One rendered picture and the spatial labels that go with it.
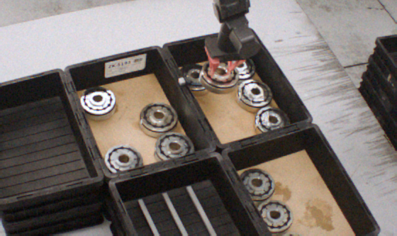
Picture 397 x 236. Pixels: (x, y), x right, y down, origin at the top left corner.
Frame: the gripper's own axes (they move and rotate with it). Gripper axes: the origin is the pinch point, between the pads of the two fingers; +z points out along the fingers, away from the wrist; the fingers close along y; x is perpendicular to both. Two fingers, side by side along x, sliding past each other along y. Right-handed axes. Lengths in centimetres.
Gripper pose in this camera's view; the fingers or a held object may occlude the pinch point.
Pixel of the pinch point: (220, 69)
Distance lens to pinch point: 171.1
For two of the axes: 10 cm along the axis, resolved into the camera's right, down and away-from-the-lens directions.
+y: 9.5, -1.3, 3.0
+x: -2.9, -7.6, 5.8
